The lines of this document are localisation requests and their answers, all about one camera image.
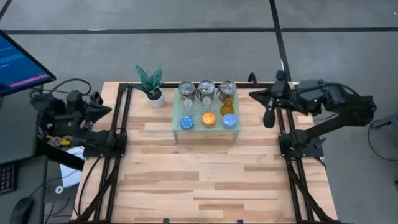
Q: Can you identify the snake plant in white pot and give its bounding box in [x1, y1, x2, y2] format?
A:
[133, 64, 165, 108]

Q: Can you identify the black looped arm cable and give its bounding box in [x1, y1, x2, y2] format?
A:
[46, 78, 93, 97]

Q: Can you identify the orange mosaic globe holder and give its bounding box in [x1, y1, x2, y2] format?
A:
[201, 112, 217, 127]

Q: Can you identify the computer monitor with blue screen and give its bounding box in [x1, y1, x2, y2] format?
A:
[0, 29, 57, 97]

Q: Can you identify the black floor cable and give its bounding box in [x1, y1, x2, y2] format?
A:
[368, 119, 398, 162]

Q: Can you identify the yellow cable connector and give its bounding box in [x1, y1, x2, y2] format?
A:
[55, 136, 72, 147]

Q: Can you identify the amber glass candlestick holder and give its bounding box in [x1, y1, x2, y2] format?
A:
[220, 98, 236, 116]

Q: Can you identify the black table cable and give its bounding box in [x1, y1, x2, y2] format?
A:
[77, 157, 103, 218]

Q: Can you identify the clear ribbed glass candlestick holder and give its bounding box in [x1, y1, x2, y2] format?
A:
[182, 98, 197, 118]
[199, 96, 214, 114]

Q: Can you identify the dark blue mosaic globe holder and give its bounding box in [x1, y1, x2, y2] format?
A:
[180, 116, 195, 131]

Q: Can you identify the grey side desk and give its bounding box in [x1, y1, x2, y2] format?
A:
[0, 88, 47, 224]

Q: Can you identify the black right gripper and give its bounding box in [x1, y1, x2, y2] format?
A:
[248, 70, 301, 129]

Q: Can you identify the black computer mouse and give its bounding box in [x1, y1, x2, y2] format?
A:
[9, 197, 34, 224]

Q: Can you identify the pale blue mosaic globe holder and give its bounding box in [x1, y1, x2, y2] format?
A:
[222, 113, 238, 129]

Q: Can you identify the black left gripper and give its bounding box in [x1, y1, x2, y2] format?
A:
[67, 90, 113, 125]

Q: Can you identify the green perforated metal shelf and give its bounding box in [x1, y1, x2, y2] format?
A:
[172, 88, 242, 142]

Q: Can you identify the silver candle tin with tag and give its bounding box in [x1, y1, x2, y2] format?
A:
[217, 80, 238, 102]
[197, 80, 216, 100]
[178, 80, 196, 101]

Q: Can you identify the black keyboard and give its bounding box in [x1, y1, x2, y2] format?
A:
[0, 163, 18, 195]

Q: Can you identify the white paper sheet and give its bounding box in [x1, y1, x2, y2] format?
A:
[58, 146, 85, 189]

